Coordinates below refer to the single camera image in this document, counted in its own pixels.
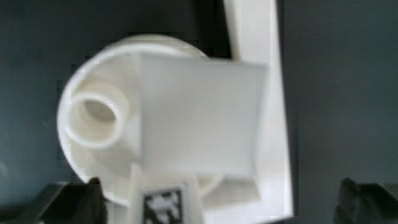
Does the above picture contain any white right barrier rail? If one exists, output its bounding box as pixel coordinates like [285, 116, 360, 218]
[205, 0, 294, 224]

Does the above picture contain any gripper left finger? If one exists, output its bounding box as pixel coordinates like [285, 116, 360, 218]
[17, 178, 109, 224]

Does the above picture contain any white round stool seat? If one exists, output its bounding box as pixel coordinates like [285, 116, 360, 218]
[58, 34, 225, 205]

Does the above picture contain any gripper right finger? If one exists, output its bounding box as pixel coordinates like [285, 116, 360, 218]
[335, 178, 398, 224]

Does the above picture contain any white stool leg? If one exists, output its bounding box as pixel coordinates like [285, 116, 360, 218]
[129, 165, 262, 224]
[141, 54, 267, 177]

